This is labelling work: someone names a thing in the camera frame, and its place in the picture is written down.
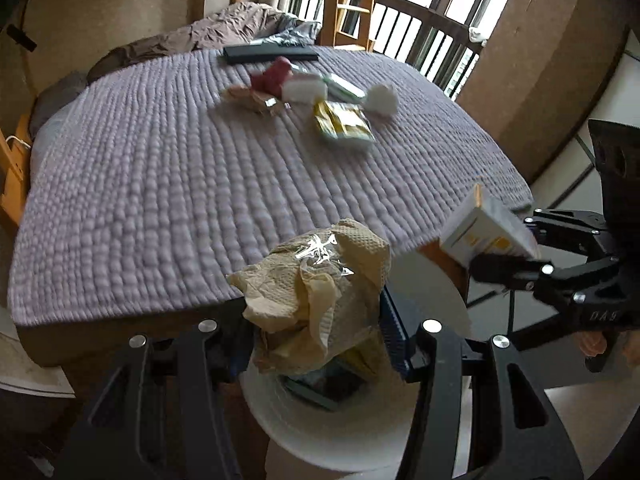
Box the white tape roll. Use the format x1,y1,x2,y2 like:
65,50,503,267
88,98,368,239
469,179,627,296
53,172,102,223
281,74,328,105

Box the lavender quilted bed cover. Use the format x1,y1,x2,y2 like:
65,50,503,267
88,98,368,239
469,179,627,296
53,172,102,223
8,48,533,327

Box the yellow snack packet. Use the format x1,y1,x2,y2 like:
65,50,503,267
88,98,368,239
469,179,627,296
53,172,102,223
312,101,376,146

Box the small white yellow carton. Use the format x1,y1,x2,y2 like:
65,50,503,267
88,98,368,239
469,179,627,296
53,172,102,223
439,183,540,268

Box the wooden bunk ladder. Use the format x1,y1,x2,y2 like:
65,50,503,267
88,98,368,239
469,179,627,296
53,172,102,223
319,0,375,52

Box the white plastic bag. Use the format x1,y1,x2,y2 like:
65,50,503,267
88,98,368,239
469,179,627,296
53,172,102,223
361,84,398,117

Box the white round trash bin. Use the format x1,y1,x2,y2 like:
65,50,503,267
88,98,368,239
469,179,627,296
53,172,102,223
240,252,472,479

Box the black balcony railing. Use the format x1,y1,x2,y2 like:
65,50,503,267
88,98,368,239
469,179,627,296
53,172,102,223
288,0,484,101

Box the grey crumpled clothing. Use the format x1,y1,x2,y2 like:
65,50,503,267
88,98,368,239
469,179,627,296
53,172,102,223
250,13,322,47

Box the black flat case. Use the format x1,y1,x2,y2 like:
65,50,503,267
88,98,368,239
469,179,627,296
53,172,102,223
222,44,319,65

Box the grey pillow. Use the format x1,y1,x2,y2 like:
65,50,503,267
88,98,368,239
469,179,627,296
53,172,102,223
29,70,87,138

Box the wooden bed frame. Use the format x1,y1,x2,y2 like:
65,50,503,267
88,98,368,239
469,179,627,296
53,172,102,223
1,114,32,238

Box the brown rumpled duvet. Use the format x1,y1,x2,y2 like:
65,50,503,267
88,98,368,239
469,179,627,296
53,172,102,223
87,1,300,84

